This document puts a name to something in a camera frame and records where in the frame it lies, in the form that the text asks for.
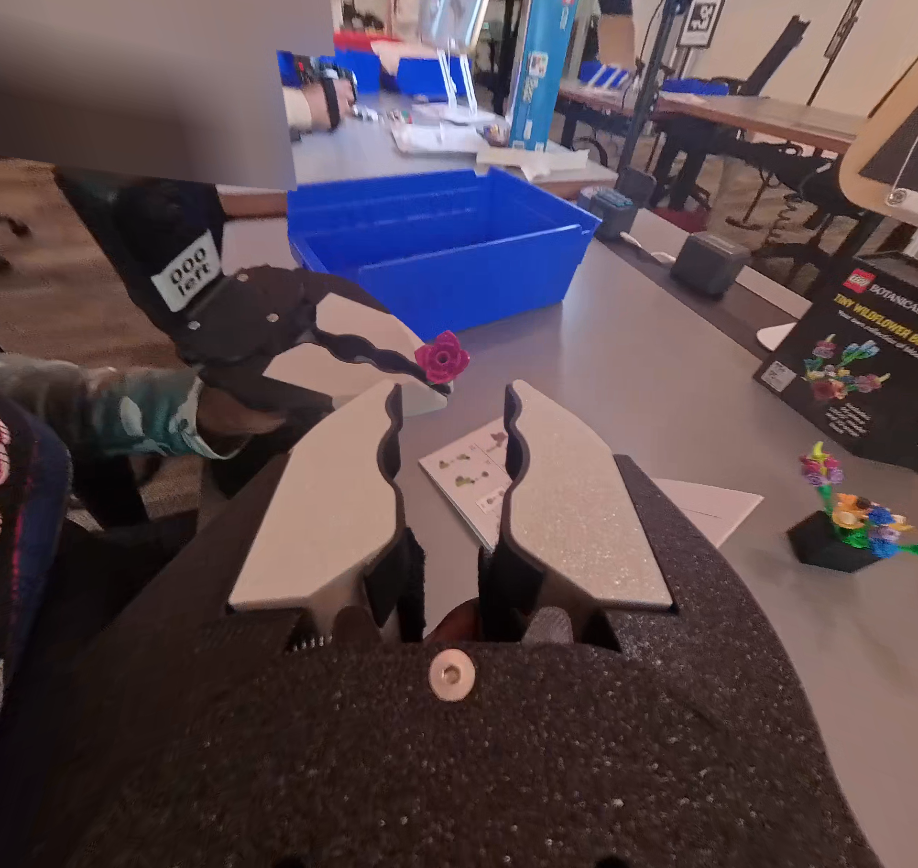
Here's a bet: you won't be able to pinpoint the tall blue box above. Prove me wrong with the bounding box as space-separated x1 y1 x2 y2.
510 0 588 153

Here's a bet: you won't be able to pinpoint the black office chair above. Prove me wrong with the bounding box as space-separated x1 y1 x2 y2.
725 15 813 227

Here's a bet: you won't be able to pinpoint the magenta lego flower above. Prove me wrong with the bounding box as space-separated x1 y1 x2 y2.
415 331 473 387

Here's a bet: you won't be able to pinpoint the small black device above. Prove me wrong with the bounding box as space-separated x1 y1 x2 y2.
590 187 641 244

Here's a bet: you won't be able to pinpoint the white paper sheets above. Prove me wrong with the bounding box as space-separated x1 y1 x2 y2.
388 106 592 184

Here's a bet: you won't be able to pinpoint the lego flower bouquet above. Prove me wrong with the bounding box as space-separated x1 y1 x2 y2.
787 443 918 575

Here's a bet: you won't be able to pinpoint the lego instruction booklet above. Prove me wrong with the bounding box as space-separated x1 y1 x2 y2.
418 431 767 555

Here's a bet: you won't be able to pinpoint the black light stand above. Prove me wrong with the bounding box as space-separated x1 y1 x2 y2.
617 0 707 198

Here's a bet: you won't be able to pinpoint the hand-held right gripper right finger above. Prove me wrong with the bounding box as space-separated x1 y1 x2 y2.
485 380 677 628

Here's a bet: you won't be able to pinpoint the black lego set box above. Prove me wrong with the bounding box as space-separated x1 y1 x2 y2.
755 256 918 472

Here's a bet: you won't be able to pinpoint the wood edged black board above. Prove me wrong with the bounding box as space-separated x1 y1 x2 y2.
838 63 918 227

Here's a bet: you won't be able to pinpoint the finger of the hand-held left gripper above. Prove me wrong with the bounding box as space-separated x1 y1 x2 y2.
264 348 450 419
310 292 433 371

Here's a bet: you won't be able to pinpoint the square wall tag sign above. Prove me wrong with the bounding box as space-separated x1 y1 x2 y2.
678 0 728 50

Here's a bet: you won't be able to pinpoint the wooden side desk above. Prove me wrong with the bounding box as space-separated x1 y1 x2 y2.
557 77 879 155

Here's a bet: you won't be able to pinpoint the large blue plastic bin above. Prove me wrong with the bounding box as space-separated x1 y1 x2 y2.
287 169 602 343

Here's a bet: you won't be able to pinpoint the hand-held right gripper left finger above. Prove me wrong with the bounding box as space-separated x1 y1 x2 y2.
229 380 408 637

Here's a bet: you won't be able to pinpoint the dark grey cube device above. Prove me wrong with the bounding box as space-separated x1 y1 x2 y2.
669 230 751 300

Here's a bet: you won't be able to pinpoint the person's left hand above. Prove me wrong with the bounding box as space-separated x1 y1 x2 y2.
198 385 291 442

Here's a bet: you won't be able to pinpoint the person's right hand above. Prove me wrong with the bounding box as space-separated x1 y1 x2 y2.
431 603 483 642

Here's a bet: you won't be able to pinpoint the person's left forearm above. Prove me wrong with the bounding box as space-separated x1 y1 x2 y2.
0 352 242 463

